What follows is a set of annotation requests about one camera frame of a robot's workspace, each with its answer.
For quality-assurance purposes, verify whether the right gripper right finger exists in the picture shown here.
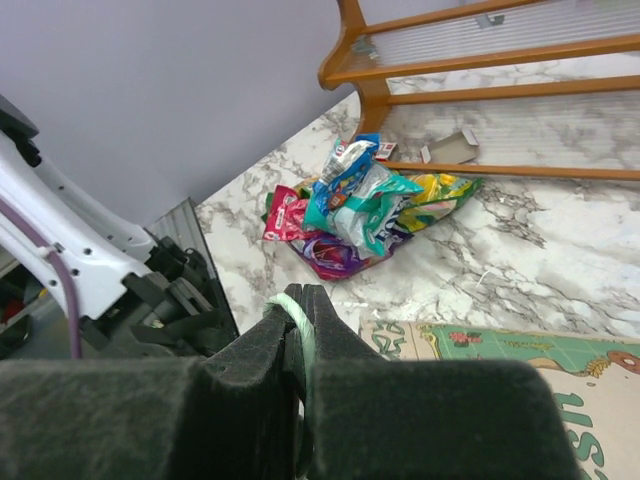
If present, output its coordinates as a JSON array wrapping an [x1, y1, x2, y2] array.
[[302, 285, 580, 479]]

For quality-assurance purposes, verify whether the yellow green Fox's candy bag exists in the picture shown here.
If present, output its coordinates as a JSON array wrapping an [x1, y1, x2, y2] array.
[[292, 177, 318, 199]]

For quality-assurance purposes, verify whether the white green paper bag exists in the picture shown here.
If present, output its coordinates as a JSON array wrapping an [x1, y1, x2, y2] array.
[[262, 292, 640, 480]]

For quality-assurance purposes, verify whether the red white staple box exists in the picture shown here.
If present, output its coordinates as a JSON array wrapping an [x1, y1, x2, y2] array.
[[374, 142, 397, 162]]

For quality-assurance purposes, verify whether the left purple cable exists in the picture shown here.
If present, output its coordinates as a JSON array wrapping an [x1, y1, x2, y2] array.
[[0, 195, 84, 361]]

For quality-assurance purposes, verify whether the open small cardboard box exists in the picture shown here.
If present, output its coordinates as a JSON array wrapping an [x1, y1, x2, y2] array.
[[420, 128, 480, 165]]

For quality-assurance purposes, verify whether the teal snack packet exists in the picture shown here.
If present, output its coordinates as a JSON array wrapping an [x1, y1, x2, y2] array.
[[303, 133, 424, 259]]

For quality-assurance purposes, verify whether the purple snack packet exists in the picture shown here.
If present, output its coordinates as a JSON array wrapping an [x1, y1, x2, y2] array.
[[288, 229, 414, 281]]

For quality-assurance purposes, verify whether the grey staple strip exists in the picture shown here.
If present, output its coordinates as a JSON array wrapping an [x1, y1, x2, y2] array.
[[351, 37, 379, 60], [475, 13, 505, 29]]

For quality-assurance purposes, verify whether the red pink snack packet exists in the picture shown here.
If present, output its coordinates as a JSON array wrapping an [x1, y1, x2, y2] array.
[[262, 185, 313, 242]]

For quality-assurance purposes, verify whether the yellow green snack packet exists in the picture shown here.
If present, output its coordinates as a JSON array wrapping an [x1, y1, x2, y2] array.
[[397, 173, 484, 233]]

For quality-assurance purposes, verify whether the grey staple strip lower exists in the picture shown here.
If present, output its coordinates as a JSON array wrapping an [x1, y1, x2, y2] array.
[[351, 37, 379, 60]]

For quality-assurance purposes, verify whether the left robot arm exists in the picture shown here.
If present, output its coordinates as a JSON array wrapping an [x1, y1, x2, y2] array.
[[1, 99, 239, 358]]

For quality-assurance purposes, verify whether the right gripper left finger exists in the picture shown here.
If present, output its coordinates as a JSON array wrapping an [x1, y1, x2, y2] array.
[[1, 306, 303, 479]]

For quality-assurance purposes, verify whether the orange wooden two-tier rack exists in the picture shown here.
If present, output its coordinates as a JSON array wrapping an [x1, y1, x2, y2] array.
[[317, 0, 640, 182]]

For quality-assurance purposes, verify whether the grey staple strip upper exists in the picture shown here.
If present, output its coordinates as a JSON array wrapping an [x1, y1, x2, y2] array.
[[475, 13, 505, 29]]

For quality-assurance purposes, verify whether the white zip tie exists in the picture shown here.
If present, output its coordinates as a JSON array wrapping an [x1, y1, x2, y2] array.
[[475, 269, 502, 289]]

